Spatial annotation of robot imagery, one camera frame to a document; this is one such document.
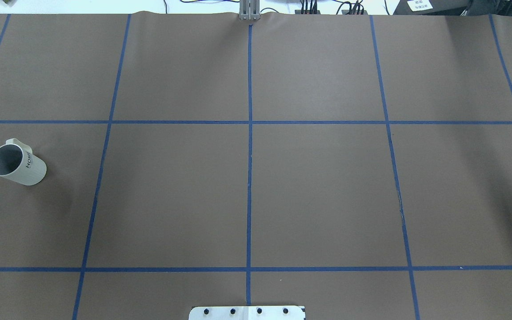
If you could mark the aluminium frame post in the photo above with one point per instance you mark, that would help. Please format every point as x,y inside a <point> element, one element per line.
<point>249,10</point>

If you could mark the white mug grey inside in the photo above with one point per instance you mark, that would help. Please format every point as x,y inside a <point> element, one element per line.
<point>19,164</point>

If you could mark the orange black connector box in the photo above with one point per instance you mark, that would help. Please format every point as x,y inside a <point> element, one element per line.
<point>308,7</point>

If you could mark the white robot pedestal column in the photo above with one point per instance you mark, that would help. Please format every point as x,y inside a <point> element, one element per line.
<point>266,312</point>

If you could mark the brown paper table cover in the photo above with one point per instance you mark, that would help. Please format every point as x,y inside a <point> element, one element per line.
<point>358,166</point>

